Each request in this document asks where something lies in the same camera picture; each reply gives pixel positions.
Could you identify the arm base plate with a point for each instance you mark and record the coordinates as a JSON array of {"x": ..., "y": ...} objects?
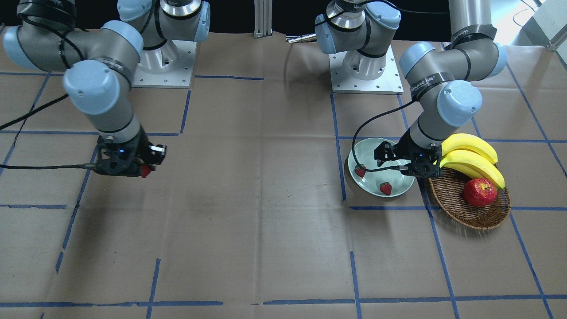
[
  {"x": 170, "y": 66},
  {"x": 353, "y": 73}
]

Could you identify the red apple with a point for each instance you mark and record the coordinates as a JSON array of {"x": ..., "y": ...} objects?
[{"x": 479, "y": 192}]

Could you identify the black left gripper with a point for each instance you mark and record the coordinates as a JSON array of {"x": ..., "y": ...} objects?
[{"x": 404, "y": 148}]

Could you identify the red strawberry one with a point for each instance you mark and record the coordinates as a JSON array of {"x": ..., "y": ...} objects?
[
  {"x": 360, "y": 170},
  {"x": 145, "y": 170},
  {"x": 385, "y": 188}
]

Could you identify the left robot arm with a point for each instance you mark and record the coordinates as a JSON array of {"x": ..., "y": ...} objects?
[{"x": 441, "y": 81}]

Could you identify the light green plate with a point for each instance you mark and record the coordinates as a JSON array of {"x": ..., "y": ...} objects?
[{"x": 364, "y": 151}]

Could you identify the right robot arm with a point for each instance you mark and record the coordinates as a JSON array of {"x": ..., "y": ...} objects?
[{"x": 152, "y": 44}]

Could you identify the yellow banana bunch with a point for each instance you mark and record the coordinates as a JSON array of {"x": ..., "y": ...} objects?
[{"x": 473, "y": 156}]

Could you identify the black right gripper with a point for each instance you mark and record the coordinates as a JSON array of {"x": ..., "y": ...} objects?
[{"x": 142, "y": 146}]

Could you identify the aluminium profile post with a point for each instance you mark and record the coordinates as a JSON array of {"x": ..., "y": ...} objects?
[{"x": 263, "y": 18}]

